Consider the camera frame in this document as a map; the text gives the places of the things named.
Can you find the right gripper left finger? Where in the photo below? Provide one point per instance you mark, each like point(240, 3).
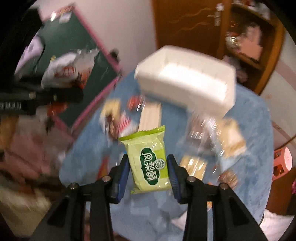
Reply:
point(65, 218)

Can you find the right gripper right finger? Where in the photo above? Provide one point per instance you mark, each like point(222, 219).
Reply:
point(231, 218)

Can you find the green pineapple cake packet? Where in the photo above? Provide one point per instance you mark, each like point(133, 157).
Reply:
point(147, 158)

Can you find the chocolate snack packet white red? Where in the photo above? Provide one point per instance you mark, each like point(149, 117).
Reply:
point(114, 122)

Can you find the large clear bread bag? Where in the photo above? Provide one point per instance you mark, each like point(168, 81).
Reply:
point(219, 136)

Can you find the beige wafer bar packet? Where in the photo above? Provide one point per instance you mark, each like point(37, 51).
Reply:
point(150, 117)

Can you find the red round snack packet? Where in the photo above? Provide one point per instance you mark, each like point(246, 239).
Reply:
point(136, 103)

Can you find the small nut snack packet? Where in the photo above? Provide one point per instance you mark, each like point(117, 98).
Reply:
point(228, 177)

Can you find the clear cracker snack packet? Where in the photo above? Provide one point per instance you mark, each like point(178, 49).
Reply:
point(195, 166)

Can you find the pink plastic stool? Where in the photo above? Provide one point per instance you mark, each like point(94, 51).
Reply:
point(282, 163)

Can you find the white plastic storage bin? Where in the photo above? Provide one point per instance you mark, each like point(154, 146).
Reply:
point(189, 79)

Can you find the brown wooden door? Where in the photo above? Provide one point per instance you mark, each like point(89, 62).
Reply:
point(197, 25)

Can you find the wooden corner shelf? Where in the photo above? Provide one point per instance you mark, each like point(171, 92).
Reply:
point(253, 40)

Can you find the green chalkboard pink frame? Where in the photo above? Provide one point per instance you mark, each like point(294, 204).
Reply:
point(65, 50)

